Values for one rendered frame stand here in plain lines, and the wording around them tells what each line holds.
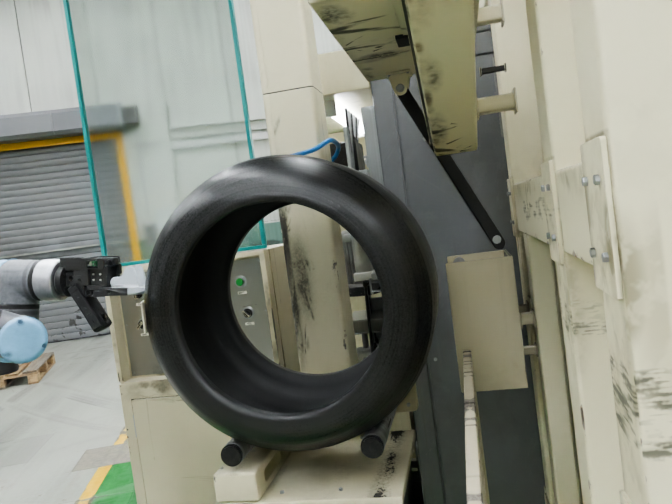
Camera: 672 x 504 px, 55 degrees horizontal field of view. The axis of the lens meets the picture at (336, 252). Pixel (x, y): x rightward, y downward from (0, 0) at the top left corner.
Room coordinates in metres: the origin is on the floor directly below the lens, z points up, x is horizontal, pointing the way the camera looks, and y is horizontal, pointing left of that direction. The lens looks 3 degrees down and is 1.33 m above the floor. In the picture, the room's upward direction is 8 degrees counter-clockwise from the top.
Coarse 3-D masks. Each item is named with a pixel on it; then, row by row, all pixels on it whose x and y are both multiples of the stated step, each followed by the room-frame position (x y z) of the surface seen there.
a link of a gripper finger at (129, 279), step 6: (126, 270) 1.34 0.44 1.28; (132, 270) 1.34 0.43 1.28; (120, 276) 1.34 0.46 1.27; (126, 276) 1.34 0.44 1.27; (132, 276) 1.34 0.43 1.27; (114, 282) 1.34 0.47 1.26; (120, 282) 1.34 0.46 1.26; (126, 282) 1.34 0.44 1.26; (132, 282) 1.34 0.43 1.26; (138, 282) 1.34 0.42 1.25; (132, 288) 1.33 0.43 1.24; (138, 288) 1.33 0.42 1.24; (144, 288) 1.33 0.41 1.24; (132, 294) 1.33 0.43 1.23
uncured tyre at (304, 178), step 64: (192, 192) 1.24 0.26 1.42; (256, 192) 1.17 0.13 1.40; (320, 192) 1.15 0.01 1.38; (384, 192) 1.20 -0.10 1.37; (192, 256) 1.44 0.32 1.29; (384, 256) 1.13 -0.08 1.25; (192, 320) 1.44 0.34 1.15; (384, 320) 1.13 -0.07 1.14; (192, 384) 1.21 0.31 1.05; (256, 384) 1.46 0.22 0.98; (320, 384) 1.44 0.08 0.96; (384, 384) 1.14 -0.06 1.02; (320, 448) 1.21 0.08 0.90
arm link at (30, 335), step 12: (0, 312) 1.25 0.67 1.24; (0, 324) 1.23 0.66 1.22; (12, 324) 1.23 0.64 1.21; (24, 324) 1.24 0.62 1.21; (36, 324) 1.25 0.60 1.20; (0, 336) 1.22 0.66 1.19; (12, 336) 1.23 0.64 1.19; (24, 336) 1.24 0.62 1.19; (36, 336) 1.25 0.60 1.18; (0, 348) 1.21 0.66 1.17; (12, 348) 1.22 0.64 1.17; (24, 348) 1.24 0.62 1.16; (36, 348) 1.25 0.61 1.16; (12, 360) 1.23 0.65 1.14; (24, 360) 1.24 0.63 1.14
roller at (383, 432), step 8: (392, 416) 1.33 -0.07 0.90; (384, 424) 1.25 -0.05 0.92; (368, 432) 1.20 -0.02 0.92; (376, 432) 1.19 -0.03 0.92; (384, 432) 1.22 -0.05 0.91; (368, 440) 1.17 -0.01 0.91; (376, 440) 1.17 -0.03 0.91; (384, 440) 1.19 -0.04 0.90; (368, 448) 1.18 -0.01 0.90; (376, 448) 1.17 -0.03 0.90; (384, 448) 1.18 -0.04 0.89; (368, 456) 1.18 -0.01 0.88; (376, 456) 1.17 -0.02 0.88
